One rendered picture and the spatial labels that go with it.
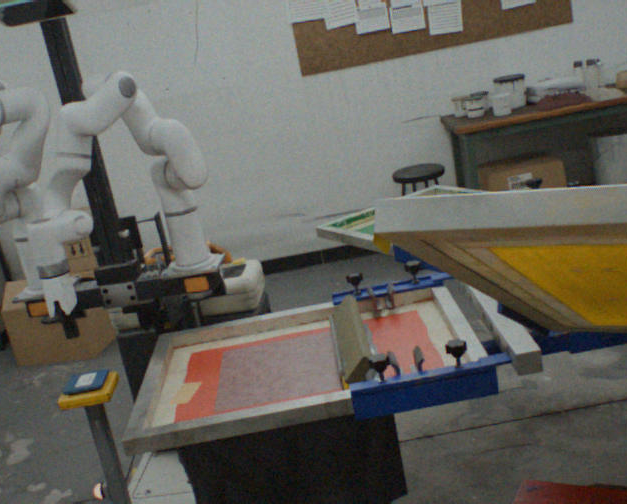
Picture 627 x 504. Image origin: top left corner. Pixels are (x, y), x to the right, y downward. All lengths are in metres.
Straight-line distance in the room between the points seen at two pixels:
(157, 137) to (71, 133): 0.22
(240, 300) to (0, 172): 1.00
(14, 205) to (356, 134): 3.65
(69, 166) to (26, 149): 0.23
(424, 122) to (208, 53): 1.52
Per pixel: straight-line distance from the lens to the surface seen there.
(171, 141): 2.16
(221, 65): 5.66
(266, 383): 1.96
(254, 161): 5.73
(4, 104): 2.25
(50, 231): 2.07
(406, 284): 2.27
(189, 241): 2.30
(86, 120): 2.05
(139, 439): 1.79
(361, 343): 1.86
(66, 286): 2.11
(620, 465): 3.27
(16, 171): 2.32
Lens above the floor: 1.77
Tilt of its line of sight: 17 degrees down
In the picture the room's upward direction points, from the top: 11 degrees counter-clockwise
